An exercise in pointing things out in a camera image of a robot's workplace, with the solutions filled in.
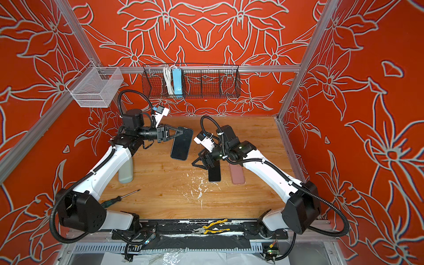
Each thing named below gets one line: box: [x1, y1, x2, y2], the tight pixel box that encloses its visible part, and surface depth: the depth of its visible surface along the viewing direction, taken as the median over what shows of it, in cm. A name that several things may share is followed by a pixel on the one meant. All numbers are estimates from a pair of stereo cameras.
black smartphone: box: [170, 126, 194, 161], surface depth 70 cm
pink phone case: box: [228, 163, 245, 184], surface depth 93 cm
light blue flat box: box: [172, 68, 183, 98], surface depth 91 cm
